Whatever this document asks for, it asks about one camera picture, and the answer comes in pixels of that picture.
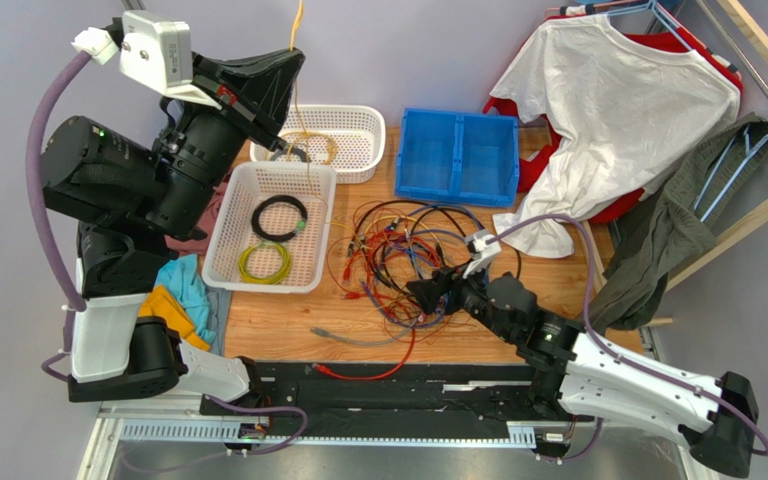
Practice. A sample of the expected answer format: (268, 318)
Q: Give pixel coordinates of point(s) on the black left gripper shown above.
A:
(254, 95)

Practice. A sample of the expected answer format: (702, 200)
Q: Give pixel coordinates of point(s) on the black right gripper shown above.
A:
(455, 292)

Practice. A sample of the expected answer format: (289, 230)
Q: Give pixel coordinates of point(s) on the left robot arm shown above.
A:
(106, 207)

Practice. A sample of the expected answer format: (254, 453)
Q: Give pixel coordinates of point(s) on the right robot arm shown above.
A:
(583, 375)

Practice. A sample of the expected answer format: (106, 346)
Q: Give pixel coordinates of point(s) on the black coil in oval basket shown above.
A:
(297, 152)

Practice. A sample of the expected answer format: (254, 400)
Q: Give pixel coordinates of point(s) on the white oval basket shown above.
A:
(348, 138)

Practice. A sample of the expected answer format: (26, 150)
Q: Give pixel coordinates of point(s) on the white rectangular basket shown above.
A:
(272, 230)

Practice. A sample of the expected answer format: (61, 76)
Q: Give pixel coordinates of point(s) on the blue divided bin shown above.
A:
(457, 157)

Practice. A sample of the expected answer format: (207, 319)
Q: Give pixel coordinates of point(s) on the pink cloth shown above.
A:
(206, 224)

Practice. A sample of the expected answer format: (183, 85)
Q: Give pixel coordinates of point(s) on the red garment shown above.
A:
(677, 40)

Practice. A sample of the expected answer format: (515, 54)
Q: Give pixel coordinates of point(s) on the cyan cloth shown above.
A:
(181, 278)

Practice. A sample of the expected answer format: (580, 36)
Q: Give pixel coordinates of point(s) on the grey cloth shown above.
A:
(219, 305)

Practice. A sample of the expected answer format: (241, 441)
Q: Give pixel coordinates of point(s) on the yellow cloth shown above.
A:
(161, 303)

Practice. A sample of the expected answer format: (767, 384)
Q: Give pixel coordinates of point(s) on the olive green garment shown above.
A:
(670, 233)

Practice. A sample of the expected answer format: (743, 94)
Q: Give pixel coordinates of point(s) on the white t-shirt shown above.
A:
(610, 113)

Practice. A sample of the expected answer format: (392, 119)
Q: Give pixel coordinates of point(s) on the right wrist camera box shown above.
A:
(483, 248)

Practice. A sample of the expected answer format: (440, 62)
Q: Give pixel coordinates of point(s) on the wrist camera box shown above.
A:
(483, 248)
(156, 52)

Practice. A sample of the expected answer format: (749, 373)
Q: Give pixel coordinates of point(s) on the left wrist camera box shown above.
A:
(156, 52)

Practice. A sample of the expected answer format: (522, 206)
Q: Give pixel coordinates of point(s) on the wooden clothes rack frame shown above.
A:
(743, 133)

